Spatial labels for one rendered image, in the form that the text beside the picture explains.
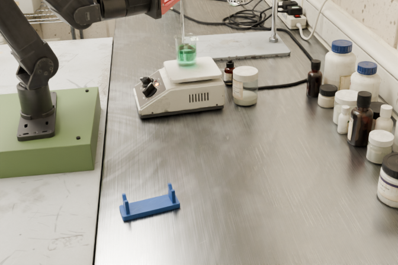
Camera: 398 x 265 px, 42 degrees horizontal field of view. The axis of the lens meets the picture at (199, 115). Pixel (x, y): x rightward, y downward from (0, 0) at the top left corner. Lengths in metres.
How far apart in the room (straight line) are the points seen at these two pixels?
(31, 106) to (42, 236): 0.30
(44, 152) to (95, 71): 0.50
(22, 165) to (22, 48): 0.22
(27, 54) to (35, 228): 0.33
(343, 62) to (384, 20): 0.17
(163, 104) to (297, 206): 0.42
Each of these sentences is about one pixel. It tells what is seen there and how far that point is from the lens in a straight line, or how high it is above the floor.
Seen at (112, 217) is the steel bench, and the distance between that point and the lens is 0.90.
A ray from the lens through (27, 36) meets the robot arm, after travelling 1.03.
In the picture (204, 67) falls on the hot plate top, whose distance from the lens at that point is 1.21.
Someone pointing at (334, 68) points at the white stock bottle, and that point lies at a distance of 1.25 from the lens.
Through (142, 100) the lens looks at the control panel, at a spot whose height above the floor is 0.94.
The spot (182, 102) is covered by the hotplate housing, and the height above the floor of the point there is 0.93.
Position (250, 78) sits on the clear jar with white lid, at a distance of 1.19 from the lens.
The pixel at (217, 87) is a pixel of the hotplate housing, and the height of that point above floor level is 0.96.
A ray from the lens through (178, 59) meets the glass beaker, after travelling 1.20.
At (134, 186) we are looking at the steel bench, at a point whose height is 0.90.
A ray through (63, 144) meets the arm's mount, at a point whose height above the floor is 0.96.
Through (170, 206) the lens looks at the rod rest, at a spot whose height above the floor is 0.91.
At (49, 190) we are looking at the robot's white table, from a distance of 0.99.
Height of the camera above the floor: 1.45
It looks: 28 degrees down
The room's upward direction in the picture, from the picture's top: 2 degrees counter-clockwise
